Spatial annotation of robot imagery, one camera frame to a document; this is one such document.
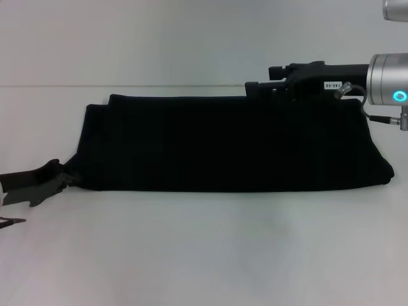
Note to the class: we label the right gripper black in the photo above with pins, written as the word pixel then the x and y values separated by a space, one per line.
pixel 328 79

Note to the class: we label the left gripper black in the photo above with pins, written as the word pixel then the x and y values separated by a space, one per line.
pixel 28 185

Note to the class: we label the black shirt with FREE print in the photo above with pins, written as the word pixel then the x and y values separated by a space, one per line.
pixel 223 143

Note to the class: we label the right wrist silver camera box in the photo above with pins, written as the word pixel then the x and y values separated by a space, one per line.
pixel 396 9

